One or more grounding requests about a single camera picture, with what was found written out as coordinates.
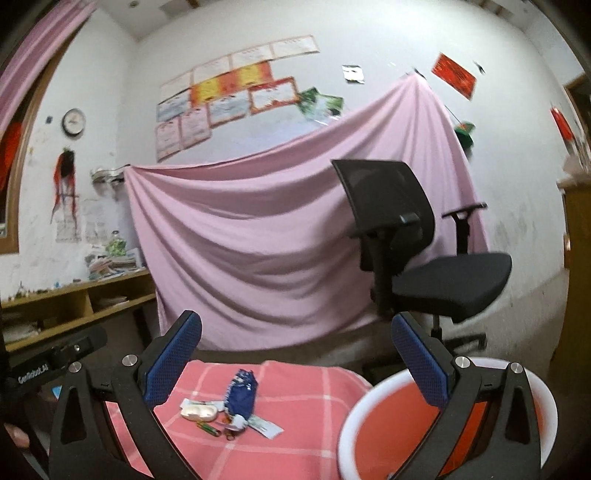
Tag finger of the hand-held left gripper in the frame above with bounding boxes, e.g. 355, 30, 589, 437
51, 327, 108, 370

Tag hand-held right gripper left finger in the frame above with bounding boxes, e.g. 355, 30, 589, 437
48, 310, 204, 480

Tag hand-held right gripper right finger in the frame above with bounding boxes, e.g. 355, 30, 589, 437
392, 311, 542, 480

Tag white small case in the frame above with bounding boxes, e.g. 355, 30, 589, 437
179, 399, 219, 423

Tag orange bucket with white rim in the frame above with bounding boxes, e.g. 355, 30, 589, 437
339, 356, 555, 480

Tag blue snack bag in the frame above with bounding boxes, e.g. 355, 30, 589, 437
225, 368, 257, 420

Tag white green packet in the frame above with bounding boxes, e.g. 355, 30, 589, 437
248, 414, 284, 439

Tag large pile of papers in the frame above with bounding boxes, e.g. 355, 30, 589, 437
0, 320, 40, 344

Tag wooden desk with shelves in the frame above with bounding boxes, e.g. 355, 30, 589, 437
0, 268, 158, 356

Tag black office chair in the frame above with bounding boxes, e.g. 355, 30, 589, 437
331, 159, 513, 370

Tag stack of books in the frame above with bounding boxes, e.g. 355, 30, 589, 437
83, 247, 145, 281

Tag glass jar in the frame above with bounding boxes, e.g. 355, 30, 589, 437
105, 231, 127, 258

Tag pink hanging sheet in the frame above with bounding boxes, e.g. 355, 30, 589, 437
124, 74, 490, 352

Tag pink plaid tablecloth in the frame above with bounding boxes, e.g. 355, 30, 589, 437
102, 360, 375, 480

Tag red black tassel ornament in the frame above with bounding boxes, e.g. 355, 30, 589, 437
52, 147, 80, 222

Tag wooden cabinet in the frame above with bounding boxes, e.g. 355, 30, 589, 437
556, 178, 591, 333

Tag red hanging cloth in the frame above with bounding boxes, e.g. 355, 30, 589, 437
0, 121, 23, 192

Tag green hanging hat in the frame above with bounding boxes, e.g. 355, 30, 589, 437
453, 120, 476, 149

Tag green photo poster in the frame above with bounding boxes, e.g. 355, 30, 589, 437
298, 87, 346, 123

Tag small red hanging ornament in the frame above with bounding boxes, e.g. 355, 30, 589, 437
549, 107, 575, 141

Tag pink window curtain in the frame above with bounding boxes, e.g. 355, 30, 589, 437
0, 0, 100, 134

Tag white wall calendar sheets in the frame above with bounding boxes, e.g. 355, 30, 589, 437
55, 198, 116, 244

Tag wooden window frame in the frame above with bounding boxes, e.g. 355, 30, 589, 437
0, 28, 70, 254

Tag wire wall shelf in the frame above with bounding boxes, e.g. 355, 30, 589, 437
89, 165, 127, 185

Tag round wall clock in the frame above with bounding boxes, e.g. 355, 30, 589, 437
62, 108, 87, 137

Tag group of wall certificates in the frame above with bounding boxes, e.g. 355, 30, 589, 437
154, 34, 320, 163

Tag red paper wall decoration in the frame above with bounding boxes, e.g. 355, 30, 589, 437
431, 52, 478, 101

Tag wooden door frame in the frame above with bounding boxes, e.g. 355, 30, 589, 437
563, 74, 591, 171

